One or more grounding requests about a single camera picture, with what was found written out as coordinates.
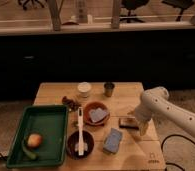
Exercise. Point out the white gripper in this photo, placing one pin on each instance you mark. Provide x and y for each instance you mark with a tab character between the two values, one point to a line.
142	115

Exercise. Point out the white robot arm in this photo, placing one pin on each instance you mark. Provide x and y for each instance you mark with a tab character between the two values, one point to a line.
155	100

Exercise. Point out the small metal cup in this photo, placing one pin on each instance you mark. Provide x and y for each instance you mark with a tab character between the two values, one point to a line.
108	89

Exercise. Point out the white paper cup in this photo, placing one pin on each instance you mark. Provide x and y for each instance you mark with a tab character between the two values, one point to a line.
84	89

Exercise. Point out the blue sponge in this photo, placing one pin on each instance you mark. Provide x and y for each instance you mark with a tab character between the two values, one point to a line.
112	141

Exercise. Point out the grey heart-shaped cloth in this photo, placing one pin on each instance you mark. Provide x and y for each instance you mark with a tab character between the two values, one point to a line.
97	115

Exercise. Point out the orange plate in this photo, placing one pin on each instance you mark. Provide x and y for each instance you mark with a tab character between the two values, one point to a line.
95	105

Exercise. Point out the white brush tool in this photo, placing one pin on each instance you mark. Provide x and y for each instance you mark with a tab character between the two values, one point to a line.
81	144

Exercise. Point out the dark brown bowl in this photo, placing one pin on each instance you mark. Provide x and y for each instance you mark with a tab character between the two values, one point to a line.
72	145

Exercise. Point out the dark dried fruit cluster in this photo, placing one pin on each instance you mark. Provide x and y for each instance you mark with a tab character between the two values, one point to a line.
73	105

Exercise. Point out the green plastic tray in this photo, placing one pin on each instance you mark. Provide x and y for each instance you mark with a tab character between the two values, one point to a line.
51	123

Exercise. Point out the orange round fruit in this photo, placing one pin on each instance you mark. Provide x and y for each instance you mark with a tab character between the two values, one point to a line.
34	140

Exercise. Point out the green cucumber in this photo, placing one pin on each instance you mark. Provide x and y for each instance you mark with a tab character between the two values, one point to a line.
31	155

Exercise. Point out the black office chair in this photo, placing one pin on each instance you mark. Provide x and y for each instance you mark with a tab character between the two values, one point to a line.
34	3
181	4
132	5

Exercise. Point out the black office chair right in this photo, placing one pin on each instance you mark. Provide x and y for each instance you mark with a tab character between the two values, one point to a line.
181	4

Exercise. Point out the black office chair left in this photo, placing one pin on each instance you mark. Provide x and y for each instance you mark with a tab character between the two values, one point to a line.
34	3

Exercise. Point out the wooden railing post middle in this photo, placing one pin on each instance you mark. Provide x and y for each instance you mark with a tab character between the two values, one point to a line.
116	8

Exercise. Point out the wooden railing post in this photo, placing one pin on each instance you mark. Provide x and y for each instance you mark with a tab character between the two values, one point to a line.
54	13
116	8

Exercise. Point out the wooden railing post left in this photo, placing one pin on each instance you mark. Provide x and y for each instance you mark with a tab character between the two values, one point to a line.
54	13

